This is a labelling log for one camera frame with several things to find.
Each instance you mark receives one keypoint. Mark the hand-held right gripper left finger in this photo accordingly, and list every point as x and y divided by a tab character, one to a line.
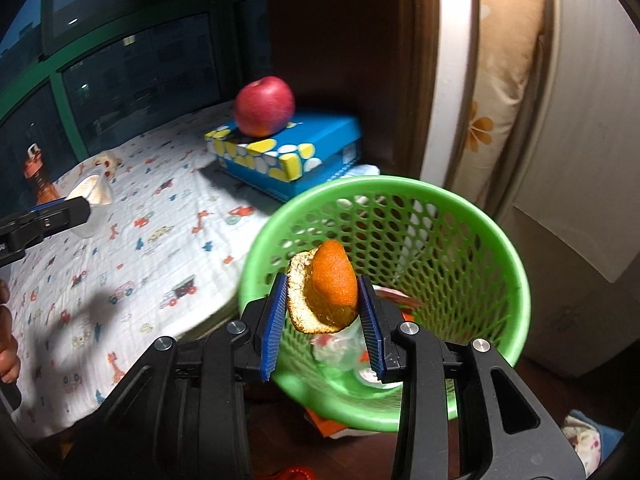
275	330

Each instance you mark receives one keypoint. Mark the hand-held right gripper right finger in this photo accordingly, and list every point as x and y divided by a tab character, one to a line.
370	330

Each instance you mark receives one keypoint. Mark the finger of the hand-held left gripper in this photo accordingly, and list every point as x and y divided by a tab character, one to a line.
62	215

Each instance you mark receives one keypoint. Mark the clear plastic clamshell container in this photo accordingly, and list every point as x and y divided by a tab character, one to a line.
340	350

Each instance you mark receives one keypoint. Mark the clear plastic cup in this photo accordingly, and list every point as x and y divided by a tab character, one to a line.
95	192

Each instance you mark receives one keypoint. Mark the pink snack packet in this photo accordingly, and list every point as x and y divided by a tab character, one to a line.
400	302

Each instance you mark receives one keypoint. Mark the orange peel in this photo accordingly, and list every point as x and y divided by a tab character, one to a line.
330	280

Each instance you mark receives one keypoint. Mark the green plastic mesh basket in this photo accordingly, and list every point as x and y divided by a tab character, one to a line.
450	240

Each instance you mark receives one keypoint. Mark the person's left hand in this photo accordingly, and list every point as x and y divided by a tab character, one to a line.
9	360

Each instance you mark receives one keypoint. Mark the orange drink bottle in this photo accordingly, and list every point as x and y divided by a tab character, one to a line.
40	175

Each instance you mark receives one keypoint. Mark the small beige red packet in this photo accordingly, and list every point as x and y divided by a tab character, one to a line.
107	164

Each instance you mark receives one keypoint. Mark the white printed blanket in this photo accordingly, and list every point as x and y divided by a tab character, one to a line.
150	240

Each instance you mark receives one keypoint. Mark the orange red box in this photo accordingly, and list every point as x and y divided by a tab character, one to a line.
330	425

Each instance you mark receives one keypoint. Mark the red plastic thing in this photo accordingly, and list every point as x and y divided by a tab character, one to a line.
295	474

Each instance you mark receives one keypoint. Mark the dark window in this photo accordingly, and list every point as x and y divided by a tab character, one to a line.
125	50

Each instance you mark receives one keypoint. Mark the blue spotted tissue box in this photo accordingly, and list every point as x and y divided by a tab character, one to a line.
325	140

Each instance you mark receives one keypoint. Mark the red apple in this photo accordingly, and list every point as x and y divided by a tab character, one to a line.
265	105

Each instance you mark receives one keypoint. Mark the blue and white cloth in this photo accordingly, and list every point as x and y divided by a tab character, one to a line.
587	445

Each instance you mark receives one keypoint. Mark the beige flower print pillow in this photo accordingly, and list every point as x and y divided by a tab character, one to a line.
505	85

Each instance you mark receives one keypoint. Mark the white cabinet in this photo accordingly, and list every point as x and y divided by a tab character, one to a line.
590	135

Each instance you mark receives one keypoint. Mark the dark brown wooden panel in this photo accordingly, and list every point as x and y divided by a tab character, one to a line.
350	35

